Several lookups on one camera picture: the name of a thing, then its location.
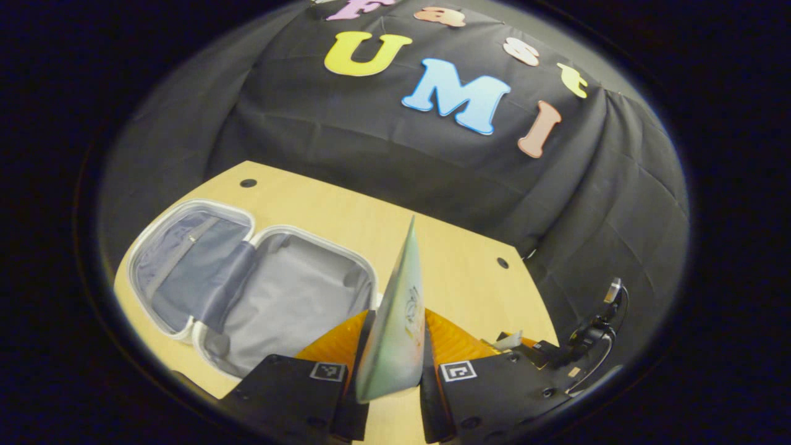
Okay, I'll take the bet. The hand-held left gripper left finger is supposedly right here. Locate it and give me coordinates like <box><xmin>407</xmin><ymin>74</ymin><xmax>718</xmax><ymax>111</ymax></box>
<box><xmin>219</xmin><ymin>309</ymin><xmax>378</xmax><ymax>443</ymax></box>

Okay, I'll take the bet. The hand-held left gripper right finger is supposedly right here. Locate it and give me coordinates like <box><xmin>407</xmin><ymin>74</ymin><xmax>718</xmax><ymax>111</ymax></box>
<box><xmin>420</xmin><ymin>309</ymin><xmax>572</xmax><ymax>444</ymax></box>

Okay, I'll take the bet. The white hard-shell suitcase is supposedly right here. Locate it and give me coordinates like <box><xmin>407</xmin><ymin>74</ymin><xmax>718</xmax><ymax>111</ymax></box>
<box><xmin>127</xmin><ymin>198</ymin><xmax>381</xmax><ymax>381</ymax></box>

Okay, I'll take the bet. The black backdrop cloth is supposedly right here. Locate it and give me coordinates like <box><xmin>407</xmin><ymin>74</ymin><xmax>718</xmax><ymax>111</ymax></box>
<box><xmin>99</xmin><ymin>0</ymin><xmax>690</xmax><ymax>378</ymax></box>

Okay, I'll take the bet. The right gripper grey cable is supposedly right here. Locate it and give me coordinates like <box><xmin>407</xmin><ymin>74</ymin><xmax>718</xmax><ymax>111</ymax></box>
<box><xmin>569</xmin><ymin>283</ymin><xmax>630</xmax><ymax>394</ymax></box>

